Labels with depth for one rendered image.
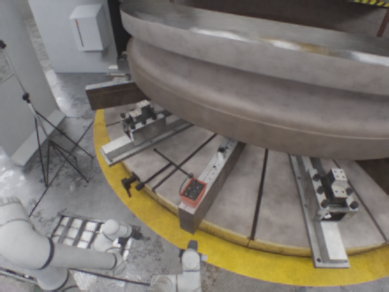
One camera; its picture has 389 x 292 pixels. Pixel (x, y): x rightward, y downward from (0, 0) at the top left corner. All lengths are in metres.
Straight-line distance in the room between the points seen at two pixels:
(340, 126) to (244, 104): 0.83
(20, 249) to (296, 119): 1.86
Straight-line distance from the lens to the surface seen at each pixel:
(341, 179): 2.07
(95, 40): 5.05
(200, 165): 2.48
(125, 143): 2.63
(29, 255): 0.85
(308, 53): 1.58
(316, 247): 2.19
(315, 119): 1.96
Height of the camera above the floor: 2.17
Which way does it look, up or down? 44 degrees down
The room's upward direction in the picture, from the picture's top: straight up
